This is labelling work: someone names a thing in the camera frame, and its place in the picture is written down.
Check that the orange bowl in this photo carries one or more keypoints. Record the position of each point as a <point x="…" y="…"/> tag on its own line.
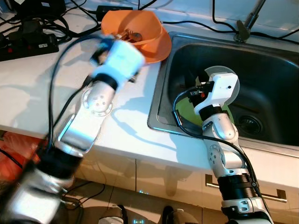
<point x="145" y="25"/>

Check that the orange plate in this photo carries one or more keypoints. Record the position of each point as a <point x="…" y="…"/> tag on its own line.
<point x="161" y="51"/>

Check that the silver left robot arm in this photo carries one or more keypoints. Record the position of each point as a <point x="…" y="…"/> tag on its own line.
<point x="86" y="121"/>

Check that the steel kitchen sink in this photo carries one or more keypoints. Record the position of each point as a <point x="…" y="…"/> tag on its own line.
<point x="271" y="70"/>

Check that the white kitchen cabinet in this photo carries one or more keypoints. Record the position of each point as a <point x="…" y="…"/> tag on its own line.
<point x="154" y="172"/>

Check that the green plate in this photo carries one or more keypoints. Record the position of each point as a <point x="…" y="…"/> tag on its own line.
<point x="188" y="114"/>

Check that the light grey dish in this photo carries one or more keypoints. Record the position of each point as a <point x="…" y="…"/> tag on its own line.
<point x="224" y="70"/>

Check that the black power adapter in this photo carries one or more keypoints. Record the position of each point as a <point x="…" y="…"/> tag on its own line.
<point x="114" y="11"/>

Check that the sink drain strainer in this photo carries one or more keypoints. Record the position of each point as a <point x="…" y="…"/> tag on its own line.
<point x="250" y="123"/>

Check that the black power strip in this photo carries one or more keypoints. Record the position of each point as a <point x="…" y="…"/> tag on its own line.
<point x="28" y="44"/>

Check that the steel faucet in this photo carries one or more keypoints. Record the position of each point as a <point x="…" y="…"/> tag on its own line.
<point x="243" y="29"/>

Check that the black electronics box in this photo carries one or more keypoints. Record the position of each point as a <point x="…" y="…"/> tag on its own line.
<point x="35" y="7"/>

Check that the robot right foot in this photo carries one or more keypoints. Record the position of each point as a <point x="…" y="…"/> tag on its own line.
<point x="174" y="217"/>

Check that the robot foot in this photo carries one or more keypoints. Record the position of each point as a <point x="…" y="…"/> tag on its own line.
<point x="112" y="215"/>
<point x="174" y="217"/>

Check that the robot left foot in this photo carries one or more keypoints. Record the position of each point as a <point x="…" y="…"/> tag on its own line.
<point x="112" y="215"/>

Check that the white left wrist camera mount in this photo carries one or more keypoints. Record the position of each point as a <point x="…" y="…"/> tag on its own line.
<point x="119" y="58"/>

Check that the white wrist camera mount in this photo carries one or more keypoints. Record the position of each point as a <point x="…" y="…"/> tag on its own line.
<point x="222" y="91"/>
<point x="119" y="58"/>

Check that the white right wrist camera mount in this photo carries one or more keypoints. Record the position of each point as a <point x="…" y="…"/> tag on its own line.
<point x="222" y="91"/>

